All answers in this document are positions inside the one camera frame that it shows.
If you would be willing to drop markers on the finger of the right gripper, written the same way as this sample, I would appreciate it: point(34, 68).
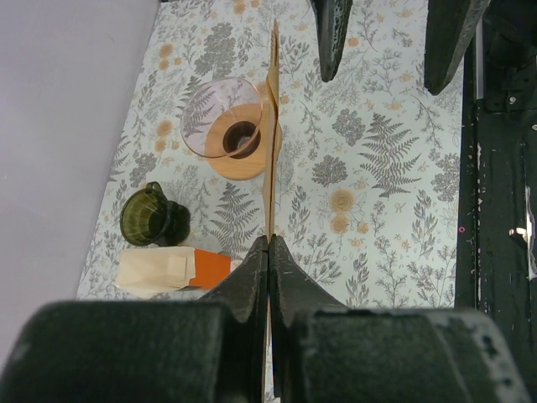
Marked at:
point(331, 20)
point(451, 25)

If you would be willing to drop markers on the green glass coffee dripper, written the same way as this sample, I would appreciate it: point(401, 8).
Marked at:
point(149, 217)

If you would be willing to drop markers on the floral tablecloth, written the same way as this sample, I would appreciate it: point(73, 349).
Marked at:
point(367, 179)

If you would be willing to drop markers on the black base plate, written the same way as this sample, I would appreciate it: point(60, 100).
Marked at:
point(496, 245)

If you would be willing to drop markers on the orange coffee filter box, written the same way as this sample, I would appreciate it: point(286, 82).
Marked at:
point(146, 273)

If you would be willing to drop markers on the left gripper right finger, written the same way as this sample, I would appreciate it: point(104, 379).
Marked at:
point(293, 297)

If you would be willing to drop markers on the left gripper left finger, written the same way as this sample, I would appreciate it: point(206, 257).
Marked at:
point(243, 298)

